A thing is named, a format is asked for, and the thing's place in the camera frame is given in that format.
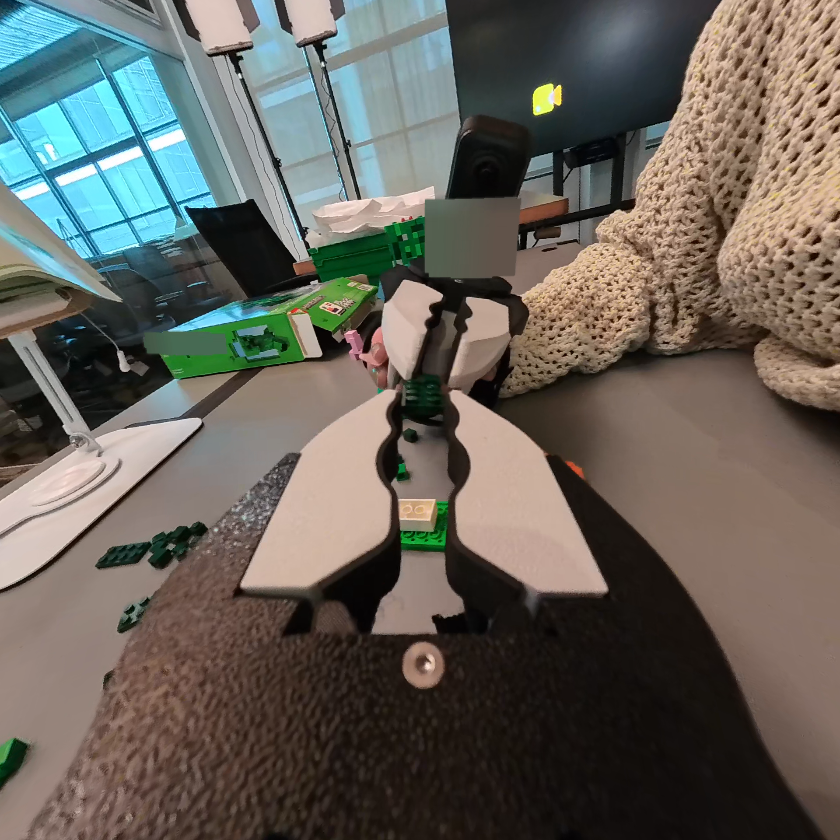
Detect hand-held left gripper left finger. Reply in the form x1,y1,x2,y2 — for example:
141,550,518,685
241,389,403,605

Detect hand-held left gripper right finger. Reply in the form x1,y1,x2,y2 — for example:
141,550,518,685
443,389,609,607

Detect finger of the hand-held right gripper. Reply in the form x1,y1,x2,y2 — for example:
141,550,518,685
443,294,514,392
382,277,448,393

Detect dark green lego brick stack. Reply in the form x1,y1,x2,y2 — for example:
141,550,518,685
399,373,448,425

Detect person's right forearm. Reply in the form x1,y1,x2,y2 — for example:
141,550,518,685
499,0,840,410

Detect green lego base, tan brick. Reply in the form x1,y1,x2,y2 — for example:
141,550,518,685
397,495,451,553

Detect green lego box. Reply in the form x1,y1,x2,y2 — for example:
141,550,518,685
143,275,383,380

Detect scattered dark green lego pieces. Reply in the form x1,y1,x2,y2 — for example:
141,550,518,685
95,520,210,635

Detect lego instruction booklet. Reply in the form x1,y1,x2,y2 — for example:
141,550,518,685
0,183,127,337

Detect pile of bright green lego pieces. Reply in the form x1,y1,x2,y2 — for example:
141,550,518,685
0,737,31,790

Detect green bin with white bags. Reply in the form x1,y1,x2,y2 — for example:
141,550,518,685
308,189,435,284

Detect black monitor stand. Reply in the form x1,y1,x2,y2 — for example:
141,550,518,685
518,125,658,240

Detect dark monitor screen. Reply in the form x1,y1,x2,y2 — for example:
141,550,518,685
445,0,724,160

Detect studio light panel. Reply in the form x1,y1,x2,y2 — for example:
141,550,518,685
183,0,311,244
275,0,363,200

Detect white round-cornered base plate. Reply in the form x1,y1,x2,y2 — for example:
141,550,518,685
0,326,206,593

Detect white hanging cable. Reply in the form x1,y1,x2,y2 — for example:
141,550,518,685
77,321,133,376

